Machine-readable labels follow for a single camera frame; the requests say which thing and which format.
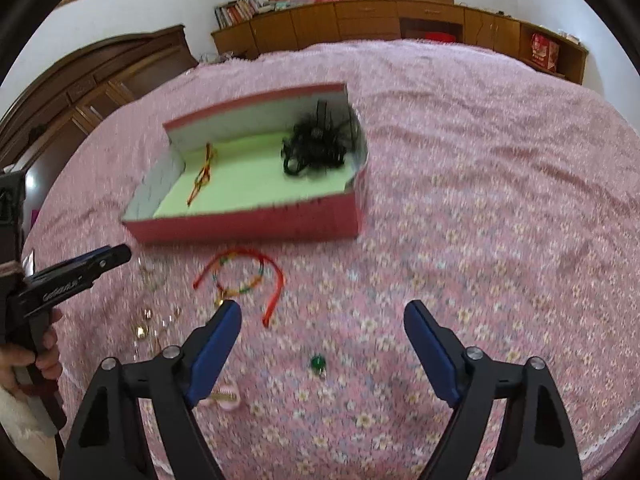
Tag black feather hair accessory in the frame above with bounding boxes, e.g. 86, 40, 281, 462
281, 100, 362, 178

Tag row of books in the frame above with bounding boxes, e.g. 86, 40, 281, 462
215, 0, 263, 28

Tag pink cardboard box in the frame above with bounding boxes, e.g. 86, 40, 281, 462
121, 82, 369, 246

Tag pink floral bedspread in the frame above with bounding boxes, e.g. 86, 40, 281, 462
20, 37, 640, 480

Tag person's left hand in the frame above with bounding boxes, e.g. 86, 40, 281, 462
0, 310, 64, 391

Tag pink hair clip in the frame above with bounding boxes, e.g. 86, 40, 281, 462
209, 385, 242, 409

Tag person's left forearm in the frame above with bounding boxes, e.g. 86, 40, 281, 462
0, 385, 61, 478

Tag folded teal cloth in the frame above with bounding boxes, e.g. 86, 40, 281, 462
257, 0, 301, 14

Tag pale green bead bracelet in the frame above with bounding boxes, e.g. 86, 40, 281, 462
136, 255, 172, 292

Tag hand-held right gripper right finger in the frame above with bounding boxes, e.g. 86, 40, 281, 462
404, 300, 583, 480

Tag dark wooden headboard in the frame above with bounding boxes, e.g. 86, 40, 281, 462
0, 24, 199, 211

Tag long wooden cabinet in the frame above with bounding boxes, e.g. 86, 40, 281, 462
211, 0, 590, 86

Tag gold pearl brooch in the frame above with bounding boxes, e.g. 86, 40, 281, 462
132, 308, 156, 345

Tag gold earring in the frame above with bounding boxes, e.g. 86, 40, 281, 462
157, 307, 184, 341

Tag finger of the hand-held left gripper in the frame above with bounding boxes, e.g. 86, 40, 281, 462
20, 244, 132, 314

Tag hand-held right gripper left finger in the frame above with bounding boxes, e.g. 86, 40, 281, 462
59, 299, 243, 480

